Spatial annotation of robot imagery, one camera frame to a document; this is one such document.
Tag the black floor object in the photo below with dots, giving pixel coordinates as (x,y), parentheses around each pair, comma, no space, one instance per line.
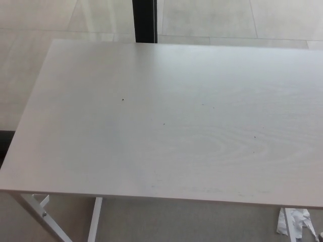
(5,146)

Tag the black vertical window post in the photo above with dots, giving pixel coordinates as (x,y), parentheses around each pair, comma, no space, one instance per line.
(145,20)

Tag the crumpled white paper scrap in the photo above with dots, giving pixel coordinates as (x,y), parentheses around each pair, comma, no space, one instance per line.
(302,221)

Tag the white slanted table leg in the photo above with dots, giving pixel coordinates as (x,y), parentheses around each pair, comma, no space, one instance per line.
(38,214)

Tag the white straight table leg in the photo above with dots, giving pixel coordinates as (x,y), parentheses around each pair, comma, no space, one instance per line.
(290,224)
(94,219)

